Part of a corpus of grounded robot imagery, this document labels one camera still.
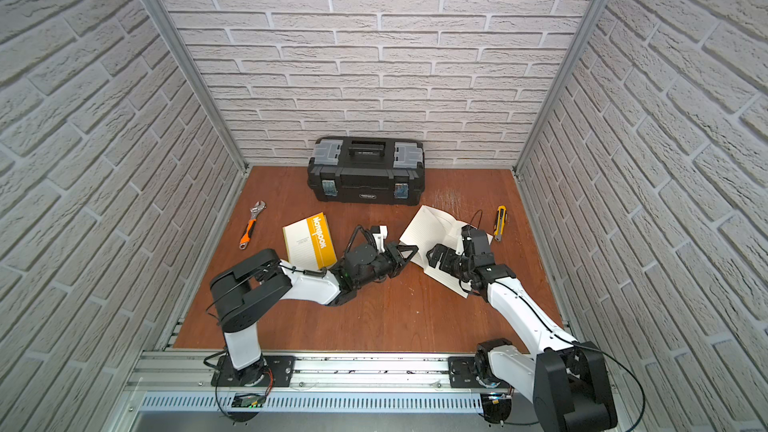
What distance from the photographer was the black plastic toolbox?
0.97 meters

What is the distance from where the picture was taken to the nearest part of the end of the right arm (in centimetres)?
61

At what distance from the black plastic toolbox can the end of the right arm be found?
0.29m
